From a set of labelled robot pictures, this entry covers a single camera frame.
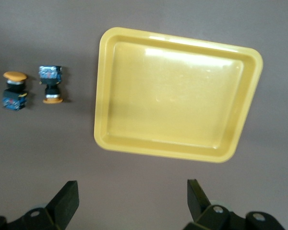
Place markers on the brown table cover mat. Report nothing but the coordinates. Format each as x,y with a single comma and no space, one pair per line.
38,155

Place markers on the yellow plastic tray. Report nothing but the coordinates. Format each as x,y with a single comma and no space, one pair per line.
172,100

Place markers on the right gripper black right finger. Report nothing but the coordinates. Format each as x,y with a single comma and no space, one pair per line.
196,203

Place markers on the yellow push button switch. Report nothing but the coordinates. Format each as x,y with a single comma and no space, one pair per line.
50,74
13,101

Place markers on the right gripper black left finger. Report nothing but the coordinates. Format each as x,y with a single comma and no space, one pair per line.
64,203

